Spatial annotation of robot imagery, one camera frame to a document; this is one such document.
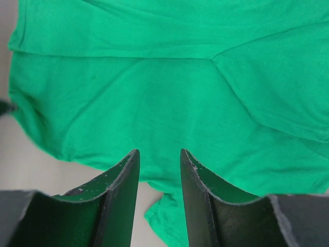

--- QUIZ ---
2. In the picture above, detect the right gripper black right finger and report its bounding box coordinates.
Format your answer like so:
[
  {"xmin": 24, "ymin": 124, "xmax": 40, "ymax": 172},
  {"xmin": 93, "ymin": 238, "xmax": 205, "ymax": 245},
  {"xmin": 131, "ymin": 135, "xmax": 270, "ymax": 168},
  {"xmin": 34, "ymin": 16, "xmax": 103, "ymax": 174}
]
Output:
[{"xmin": 180, "ymin": 149, "xmax": 290, "ymax": 246}]

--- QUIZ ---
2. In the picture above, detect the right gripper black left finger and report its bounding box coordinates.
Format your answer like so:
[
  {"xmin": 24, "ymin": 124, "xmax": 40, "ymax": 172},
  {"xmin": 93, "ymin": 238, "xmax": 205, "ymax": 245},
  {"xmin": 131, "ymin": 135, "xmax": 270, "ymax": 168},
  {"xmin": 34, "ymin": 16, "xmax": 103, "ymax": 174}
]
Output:
[{"xmin": 10, "ymin": 149, "xmax": 140, "ymax": 246}]

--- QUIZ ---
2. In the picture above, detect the green t shirt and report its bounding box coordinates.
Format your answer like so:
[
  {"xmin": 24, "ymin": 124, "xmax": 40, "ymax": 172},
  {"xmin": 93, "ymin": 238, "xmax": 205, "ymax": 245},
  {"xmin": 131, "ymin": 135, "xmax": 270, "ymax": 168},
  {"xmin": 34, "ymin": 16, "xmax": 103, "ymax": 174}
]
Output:
[{"xmin": 8, "ymin": 1, "xmax": 328, "ymax": 246}]

